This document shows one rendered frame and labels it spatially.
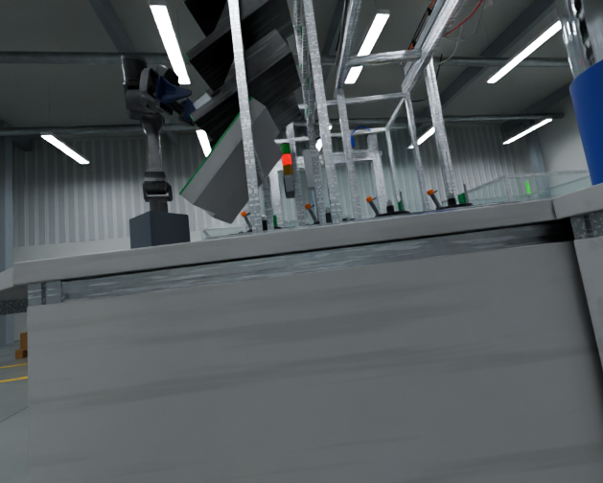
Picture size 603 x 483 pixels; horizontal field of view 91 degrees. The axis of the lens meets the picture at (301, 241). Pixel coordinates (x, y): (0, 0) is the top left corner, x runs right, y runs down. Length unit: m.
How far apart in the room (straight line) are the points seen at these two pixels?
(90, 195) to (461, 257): 10.42
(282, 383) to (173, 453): 0.16
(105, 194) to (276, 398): 10.18
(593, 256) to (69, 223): 10.61
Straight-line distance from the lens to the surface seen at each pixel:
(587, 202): 0.49
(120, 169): 10.57
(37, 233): 11.04
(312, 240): 0.40
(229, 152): 0.72
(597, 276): 0.50
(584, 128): 0.86
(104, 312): 0.48
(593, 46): 0.89
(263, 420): 0.44
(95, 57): 6.98
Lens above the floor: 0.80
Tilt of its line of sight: 6 degrees up
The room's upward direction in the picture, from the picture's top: 7 degrees counter-clockwise
